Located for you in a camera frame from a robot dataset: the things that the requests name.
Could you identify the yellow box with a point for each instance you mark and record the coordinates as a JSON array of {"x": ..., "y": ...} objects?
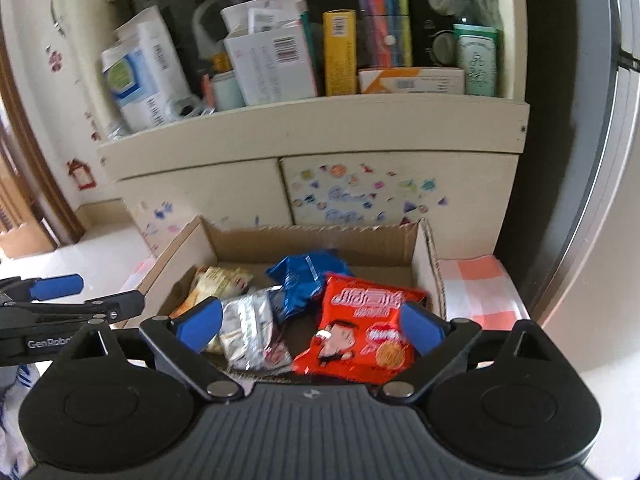
[{"x": 340, "y": 55}]

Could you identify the colourful striped pouch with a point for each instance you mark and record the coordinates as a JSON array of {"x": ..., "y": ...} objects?
[{"x": 385, "y": 30}]

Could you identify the white box with barcode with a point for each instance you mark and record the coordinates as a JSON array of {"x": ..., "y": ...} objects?
[{"x": 275, "y": 65}]

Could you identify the small light blue tub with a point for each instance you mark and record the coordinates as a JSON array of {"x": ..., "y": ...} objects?
[{"x": 227, "y": 91}]

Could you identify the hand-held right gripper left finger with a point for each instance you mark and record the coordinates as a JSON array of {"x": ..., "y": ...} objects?
[{"x": 205, "y": 322}]

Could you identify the orange white flat box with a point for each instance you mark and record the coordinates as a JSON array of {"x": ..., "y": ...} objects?
[{"x": 410, "y": 81}]

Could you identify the wooden door frame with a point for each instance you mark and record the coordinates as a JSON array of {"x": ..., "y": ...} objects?
[{"x": 20, "y": 170}]

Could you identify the white plastic jug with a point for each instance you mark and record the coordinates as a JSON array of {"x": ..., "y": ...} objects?
[{"x": 207, "y": 25}]

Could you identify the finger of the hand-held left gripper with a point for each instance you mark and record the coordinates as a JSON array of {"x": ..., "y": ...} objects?
[
  {"x": 120, "y": 305},
  {"x": 55, "y": 286}
]

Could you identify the cream cabinet with doodles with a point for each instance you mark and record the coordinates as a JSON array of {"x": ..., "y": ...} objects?
[{"x": 300, "y": 135}]

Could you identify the red cartoon snack packet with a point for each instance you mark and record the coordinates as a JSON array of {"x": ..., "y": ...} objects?
[{"x": 360, "y": 335}]

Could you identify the yellow white croissant packet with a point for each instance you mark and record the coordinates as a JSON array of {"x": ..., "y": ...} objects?
[{"x": 220, "y": 282}]

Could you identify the green white bottle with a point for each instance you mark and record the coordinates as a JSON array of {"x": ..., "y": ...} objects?
[{"x": 475, "y": 60}]

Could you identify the white blue carton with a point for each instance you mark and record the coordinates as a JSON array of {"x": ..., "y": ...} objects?
[{"x": 145, "y": 75}]

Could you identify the orange checked tablecloth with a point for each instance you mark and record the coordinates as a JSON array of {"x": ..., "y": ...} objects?
[{"x": 475, "y": 290}]

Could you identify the red flower wall sticker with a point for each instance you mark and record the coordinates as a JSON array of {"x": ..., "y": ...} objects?
[{"x": 55, "y": 61}]

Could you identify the white blue patterned cloth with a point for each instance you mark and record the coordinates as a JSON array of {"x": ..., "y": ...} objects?
[{"x": 15, "y": 410}]

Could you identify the red house wall sticker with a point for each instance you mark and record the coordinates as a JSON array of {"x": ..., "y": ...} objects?
[{"x": 81, "y": 174}]

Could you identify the silver foil snack packet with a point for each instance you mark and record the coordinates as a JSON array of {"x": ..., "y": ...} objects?
[{"x": 250, "y": 330}]

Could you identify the grey refrigerator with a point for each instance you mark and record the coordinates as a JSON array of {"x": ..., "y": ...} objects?
[{"x": 575, "y": 160}]

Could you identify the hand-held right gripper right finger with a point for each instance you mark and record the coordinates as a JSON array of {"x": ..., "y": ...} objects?
[{"x": 420, "y": 327}]

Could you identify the blue foil snack packet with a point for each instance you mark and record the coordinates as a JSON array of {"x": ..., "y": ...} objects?
[{"x": 300, "y": 280}]

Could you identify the cardboard box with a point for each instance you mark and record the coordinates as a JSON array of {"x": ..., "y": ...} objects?
[{"x": 240, "y": 247}]

